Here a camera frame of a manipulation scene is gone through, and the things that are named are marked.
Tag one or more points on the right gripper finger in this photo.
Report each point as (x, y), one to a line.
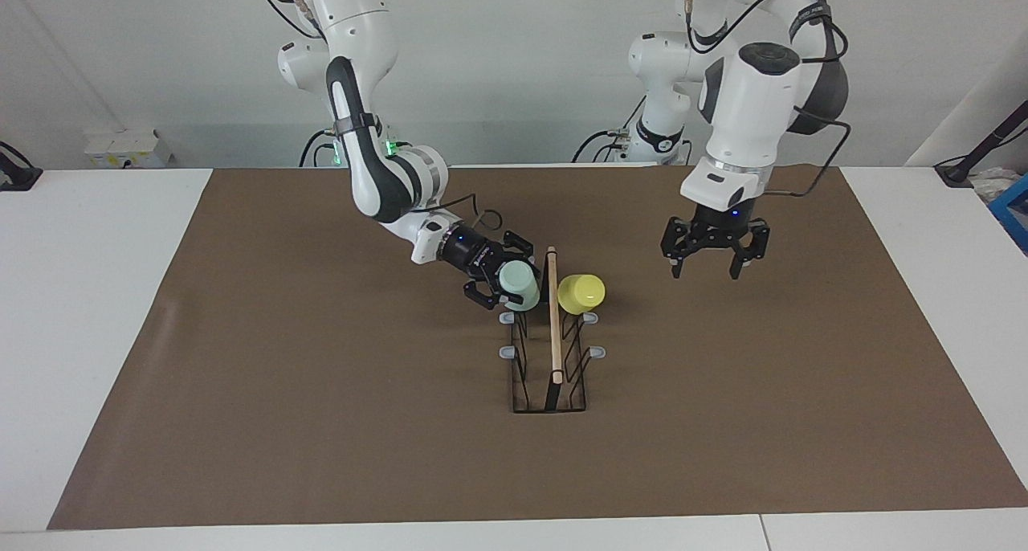
(482, 291)
(518, 247)

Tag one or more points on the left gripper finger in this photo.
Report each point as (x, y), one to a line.
(753, 246)
(679, 242)

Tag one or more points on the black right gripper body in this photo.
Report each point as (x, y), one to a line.
(470, 252)

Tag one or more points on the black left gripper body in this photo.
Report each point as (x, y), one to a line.
(723, 220)

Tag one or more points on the pale green plastic cup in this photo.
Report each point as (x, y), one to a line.
(518, 286)

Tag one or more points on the yellow plastic cup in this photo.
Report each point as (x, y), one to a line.
(580, 294)

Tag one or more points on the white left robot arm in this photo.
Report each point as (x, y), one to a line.
(751, 109)

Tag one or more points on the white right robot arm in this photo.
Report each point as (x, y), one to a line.
(361, 37)

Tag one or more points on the brown table mat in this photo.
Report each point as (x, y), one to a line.
(321, 455)

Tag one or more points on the white crumpled plastic bag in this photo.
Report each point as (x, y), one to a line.
(992, 185)

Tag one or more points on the black pole stand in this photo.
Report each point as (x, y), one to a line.
(992, 137)

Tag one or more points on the blue box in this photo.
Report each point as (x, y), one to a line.
(1013, 214)

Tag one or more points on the white box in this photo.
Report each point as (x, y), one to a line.
(124, 145)

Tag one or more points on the black clamp stand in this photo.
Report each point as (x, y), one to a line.
(20, 177)

